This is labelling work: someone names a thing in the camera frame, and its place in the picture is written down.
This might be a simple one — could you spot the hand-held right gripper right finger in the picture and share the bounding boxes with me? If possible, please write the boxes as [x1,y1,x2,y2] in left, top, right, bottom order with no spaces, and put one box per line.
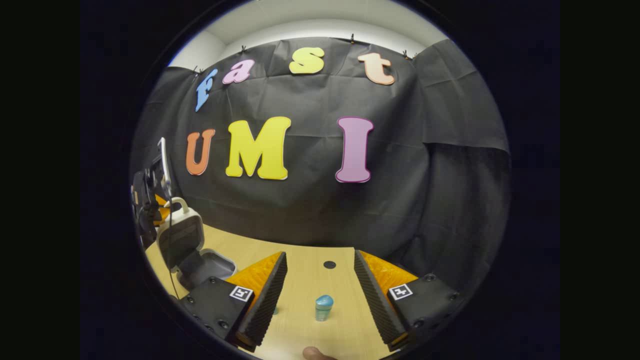
[353,249,468,352]

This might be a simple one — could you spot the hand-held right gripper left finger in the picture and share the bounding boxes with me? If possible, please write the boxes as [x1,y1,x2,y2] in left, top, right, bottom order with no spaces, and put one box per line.
[179,251,289,353]

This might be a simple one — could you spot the white suitcase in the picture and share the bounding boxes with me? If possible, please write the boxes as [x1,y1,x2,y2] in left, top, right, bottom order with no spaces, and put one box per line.
[156,197,239,292]

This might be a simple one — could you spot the blue capped clear bottle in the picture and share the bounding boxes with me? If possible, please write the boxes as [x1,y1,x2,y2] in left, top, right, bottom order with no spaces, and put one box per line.
[314,294,334,322]

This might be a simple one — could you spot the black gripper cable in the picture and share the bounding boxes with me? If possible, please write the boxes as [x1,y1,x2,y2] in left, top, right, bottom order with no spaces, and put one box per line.
[167,197,181,300]

